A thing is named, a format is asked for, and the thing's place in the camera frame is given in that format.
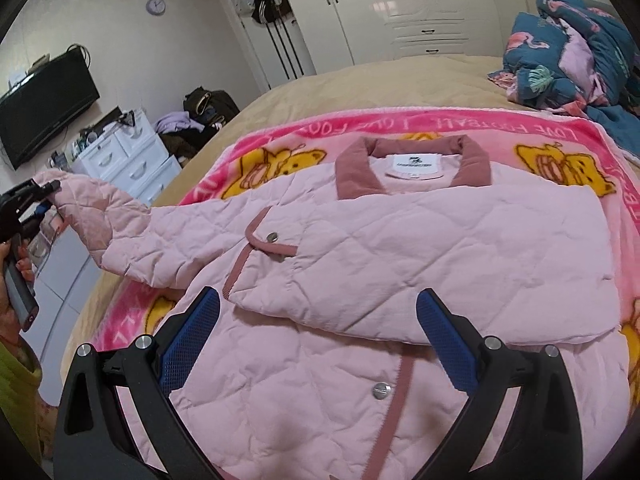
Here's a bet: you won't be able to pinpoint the pink quilted jacket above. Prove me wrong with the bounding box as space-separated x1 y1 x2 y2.
32 133 633 480

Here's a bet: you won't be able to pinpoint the lilac clothes pile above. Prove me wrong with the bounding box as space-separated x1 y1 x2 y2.
153 112 204 134

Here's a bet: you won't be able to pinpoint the person's left hand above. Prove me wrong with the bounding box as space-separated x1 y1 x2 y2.
3 236 39 332

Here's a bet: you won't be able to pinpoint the black flat television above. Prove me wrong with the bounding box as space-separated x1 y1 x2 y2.
0 46 100 169

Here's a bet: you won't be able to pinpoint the white drawer cabinet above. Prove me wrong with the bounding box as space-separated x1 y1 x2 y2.
70 108 181 205

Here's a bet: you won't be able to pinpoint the black bag on floor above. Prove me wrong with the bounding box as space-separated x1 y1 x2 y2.
183 87 240 129

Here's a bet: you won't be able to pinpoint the pink cartoon bear blanket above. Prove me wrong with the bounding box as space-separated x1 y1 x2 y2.
89 105 640 476

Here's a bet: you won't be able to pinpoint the white door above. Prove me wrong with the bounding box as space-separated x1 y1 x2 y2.
226 0 316 91

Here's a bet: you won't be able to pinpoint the hanging bags on door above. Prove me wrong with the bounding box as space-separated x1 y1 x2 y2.
235 0 293 25

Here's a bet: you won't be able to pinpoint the white wardrobe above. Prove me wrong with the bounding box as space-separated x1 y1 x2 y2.
174 0 601 66

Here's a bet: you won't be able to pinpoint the blue floral quilt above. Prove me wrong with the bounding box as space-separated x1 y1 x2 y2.
488 0 639 158

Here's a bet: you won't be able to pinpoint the round wall clock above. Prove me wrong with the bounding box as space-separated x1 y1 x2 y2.
145 0 166 16

